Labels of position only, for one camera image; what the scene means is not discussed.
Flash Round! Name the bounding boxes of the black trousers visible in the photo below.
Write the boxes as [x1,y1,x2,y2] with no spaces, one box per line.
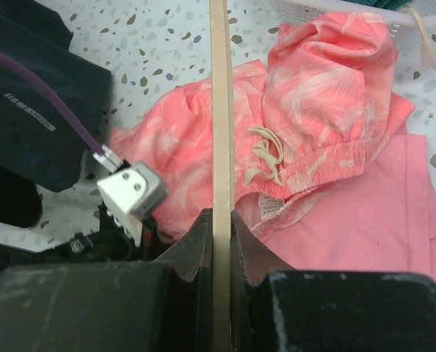
[0,1,111,228]

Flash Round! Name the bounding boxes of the plain pink folded cloth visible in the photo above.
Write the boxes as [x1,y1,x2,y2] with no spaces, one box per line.
[261,126,436,281]

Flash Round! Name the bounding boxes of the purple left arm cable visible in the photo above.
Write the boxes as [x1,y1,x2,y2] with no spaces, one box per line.
[0,47,126,172]

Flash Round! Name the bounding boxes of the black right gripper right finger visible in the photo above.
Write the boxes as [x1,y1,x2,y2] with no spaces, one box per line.
[230,211,291,351]

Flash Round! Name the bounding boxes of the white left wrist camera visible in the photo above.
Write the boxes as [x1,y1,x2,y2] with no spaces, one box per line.
[97,162,167,247]

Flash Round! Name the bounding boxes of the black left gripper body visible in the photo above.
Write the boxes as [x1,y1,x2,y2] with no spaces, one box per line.
[0,205,169,272]

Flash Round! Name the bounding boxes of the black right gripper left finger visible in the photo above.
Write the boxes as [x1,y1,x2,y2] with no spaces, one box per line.
[155,209,212,351]

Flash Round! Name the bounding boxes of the pink patterned shorts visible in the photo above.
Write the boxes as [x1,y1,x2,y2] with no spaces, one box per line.
[109,12,414,242]

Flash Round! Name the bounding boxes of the white plastic basket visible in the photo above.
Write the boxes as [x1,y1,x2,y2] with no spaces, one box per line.
[269,0,436,41]

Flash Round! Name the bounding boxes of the teal green garment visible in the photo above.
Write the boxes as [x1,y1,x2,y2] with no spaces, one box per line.
[352,0,410,11]

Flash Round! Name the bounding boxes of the beige plastic hanger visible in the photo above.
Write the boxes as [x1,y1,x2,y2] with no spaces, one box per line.
[209,0,235,351]

